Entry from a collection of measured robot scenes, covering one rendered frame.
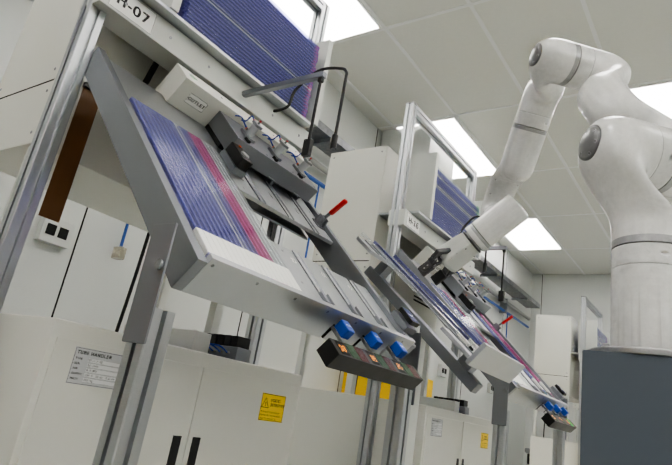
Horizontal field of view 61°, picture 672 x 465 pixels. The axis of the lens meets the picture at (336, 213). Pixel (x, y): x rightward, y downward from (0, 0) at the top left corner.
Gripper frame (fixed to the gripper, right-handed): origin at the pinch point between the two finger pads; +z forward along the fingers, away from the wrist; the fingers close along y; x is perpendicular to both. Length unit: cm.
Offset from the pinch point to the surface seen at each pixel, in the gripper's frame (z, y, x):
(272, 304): 13, 71, 22
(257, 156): 11, 49, -32
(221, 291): 15, 82, 22
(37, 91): 39, 88, -58
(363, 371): 13, 48, 32
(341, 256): 13.4, 21.7, -9.6
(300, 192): 12.5, 28.2, -30.9
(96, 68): 20, 89, -43
